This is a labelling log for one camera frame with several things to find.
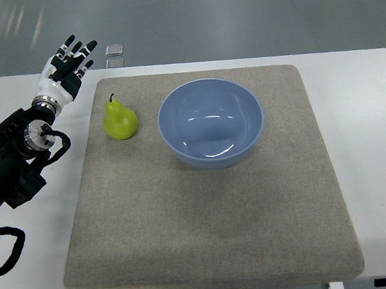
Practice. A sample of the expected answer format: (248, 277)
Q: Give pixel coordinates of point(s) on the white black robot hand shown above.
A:
(61, 77)

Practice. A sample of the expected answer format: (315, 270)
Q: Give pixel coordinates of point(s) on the green pear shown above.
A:
(119, 122)

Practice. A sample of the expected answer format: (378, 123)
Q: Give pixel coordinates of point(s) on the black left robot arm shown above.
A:
(27, 145)

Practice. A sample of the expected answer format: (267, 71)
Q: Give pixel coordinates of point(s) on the blue bowl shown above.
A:
(210, 123)

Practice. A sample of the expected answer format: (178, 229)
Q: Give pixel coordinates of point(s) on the grey felt mat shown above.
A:
(145, 220)

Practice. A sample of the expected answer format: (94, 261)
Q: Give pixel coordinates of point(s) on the white table leg right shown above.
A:
(336, 285)

